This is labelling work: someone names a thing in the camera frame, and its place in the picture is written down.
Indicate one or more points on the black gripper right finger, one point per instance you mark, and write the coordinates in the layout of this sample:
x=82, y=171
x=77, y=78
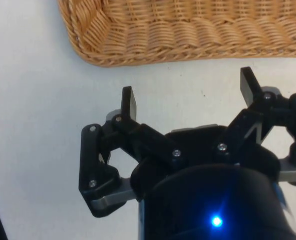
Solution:
x=253, y=112

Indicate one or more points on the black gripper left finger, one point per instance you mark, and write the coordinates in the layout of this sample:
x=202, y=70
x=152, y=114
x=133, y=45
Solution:
x=147, y=140

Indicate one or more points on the rectangular wicker basket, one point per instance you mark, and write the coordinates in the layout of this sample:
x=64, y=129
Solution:
x=187, y=27

